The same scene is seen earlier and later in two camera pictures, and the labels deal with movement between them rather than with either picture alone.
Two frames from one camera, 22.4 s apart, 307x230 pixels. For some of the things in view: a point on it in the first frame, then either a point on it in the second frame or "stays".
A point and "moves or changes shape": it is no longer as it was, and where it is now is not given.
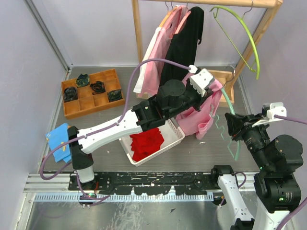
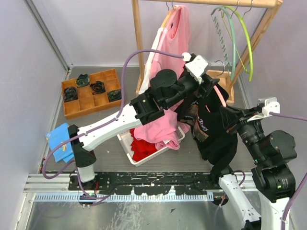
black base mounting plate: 149,183 stays
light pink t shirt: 153,71 stays
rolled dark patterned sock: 114,95 stays
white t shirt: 139,83 to 156,41
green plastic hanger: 257,62 moves or changes shape
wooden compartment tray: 98,92 stays
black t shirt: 183,46 to 217,144
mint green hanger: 229,100 to 232,26
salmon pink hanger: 183,21 to 216,89
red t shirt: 146,143 stays
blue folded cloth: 57,136 stays
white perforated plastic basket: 171,133 stays
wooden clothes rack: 228,77 stays
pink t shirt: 194,122 to 164,132
